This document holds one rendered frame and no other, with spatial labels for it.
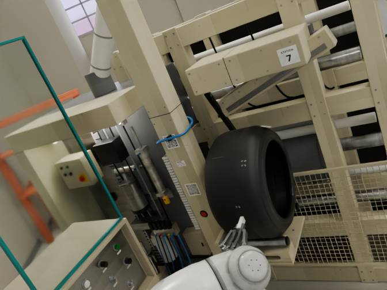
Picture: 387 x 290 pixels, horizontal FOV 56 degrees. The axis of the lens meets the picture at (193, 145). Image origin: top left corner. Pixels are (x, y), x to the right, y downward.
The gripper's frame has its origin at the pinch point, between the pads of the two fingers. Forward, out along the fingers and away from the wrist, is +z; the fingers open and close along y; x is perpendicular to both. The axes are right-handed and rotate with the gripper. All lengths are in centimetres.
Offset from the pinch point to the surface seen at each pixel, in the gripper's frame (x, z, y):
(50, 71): -37, 384, 471
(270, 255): 30.9, 8.7, -0.9
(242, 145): -24.8, 24.1, -4.6
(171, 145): -31, 28, 34
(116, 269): 3, -22, 62
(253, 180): -14.4, 11.0, -8.7
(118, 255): -1, -16, 62
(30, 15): -133, 405, 459
